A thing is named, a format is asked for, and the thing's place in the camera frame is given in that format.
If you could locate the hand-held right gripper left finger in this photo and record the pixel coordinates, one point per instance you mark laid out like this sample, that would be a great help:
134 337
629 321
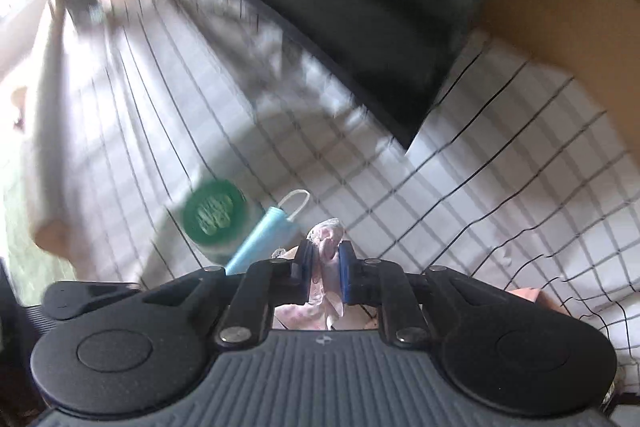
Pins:
304 274

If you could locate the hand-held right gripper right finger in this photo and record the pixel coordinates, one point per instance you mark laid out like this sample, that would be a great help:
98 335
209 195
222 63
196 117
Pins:
346 274

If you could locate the pink sheer cloth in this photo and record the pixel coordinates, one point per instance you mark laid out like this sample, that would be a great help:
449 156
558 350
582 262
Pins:
327 247

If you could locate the blue face mask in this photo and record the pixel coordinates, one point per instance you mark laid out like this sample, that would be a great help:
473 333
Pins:
265 237

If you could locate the green-lid glass jar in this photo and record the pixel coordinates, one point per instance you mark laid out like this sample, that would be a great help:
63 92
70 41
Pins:
215 214

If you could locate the checked white bedsheet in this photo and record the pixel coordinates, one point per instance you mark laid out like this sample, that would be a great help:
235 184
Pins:
450 187

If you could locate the dark pillow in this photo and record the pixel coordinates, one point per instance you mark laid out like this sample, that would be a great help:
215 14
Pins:
360 7

